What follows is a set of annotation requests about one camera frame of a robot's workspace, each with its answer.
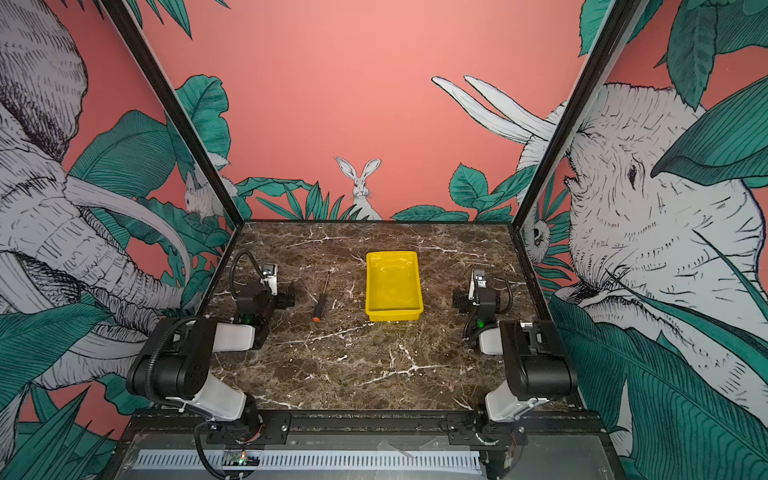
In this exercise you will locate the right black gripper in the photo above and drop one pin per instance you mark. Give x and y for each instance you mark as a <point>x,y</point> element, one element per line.
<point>462,300</point>

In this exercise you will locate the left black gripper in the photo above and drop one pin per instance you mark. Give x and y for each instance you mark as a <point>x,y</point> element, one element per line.
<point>282,298</point>

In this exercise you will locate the orange black screwdriver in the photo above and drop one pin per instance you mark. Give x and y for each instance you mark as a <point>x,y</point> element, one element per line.
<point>319,307</point>

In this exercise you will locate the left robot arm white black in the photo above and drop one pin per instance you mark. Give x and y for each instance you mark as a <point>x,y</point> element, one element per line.
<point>173,368</point>

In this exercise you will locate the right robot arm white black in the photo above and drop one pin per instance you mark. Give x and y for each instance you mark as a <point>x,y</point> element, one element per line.
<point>536,367</point>

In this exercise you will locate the yellow plastic bin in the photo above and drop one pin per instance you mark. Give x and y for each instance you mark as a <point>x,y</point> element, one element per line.
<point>393,287</point>

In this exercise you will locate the small green circuit board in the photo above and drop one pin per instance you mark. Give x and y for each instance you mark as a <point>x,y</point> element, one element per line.
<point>242,459</point>

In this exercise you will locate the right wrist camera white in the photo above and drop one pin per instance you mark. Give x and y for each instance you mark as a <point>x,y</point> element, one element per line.
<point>478,281</point>

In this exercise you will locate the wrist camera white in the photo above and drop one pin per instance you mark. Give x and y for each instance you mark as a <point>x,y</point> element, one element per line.
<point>269,278</point>
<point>478,281</point>

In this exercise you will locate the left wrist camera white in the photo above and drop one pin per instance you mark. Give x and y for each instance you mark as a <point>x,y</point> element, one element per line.
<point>269,278</point>

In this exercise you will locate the black mounting rail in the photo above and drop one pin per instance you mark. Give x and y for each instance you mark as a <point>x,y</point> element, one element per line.
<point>460,427</point>

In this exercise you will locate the white slotted cable duct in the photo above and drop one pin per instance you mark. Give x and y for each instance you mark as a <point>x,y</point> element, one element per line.
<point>335,460</point>

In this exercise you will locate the right black frame post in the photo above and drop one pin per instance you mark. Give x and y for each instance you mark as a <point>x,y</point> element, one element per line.
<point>614,33</point>

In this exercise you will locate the black frame post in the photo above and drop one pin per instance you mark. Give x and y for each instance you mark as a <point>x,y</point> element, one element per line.
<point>614,33</point>
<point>122,19</point>

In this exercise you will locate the left black frame post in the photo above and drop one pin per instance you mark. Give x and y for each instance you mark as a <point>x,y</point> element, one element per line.
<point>122,19</point>

